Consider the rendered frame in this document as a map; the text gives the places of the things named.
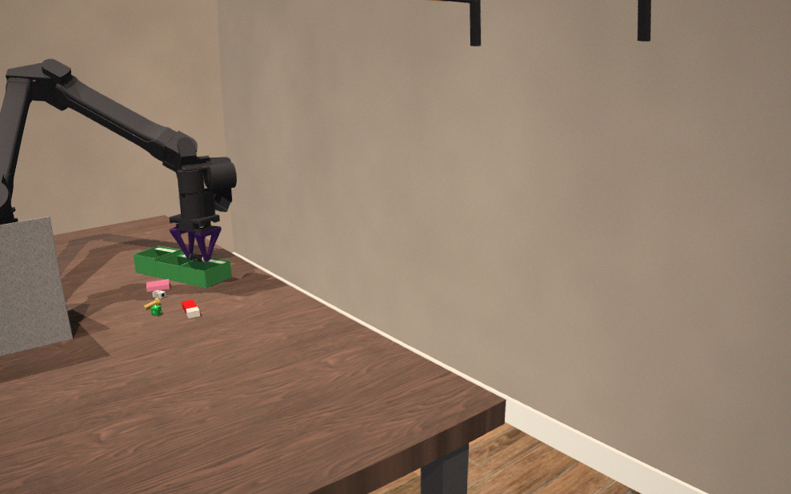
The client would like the red and white eraser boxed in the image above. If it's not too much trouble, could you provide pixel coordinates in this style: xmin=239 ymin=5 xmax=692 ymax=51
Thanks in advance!
xmin=182 ymin=300 xmax=200 ymax=318

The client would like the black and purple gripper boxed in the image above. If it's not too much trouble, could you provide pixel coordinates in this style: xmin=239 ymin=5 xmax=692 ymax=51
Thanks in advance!
xmin=169 ymin=190 xmax=222 ymax=261

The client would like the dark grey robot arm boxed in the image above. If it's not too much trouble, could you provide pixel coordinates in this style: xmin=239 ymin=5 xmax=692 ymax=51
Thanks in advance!
xmin=0 ymin=59 xmax=237 ymax=225

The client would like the green three-compartment bin rack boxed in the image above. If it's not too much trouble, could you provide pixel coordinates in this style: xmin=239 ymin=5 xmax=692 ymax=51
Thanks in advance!
xmin=133 ymin=246 xmax=232 ymax=288

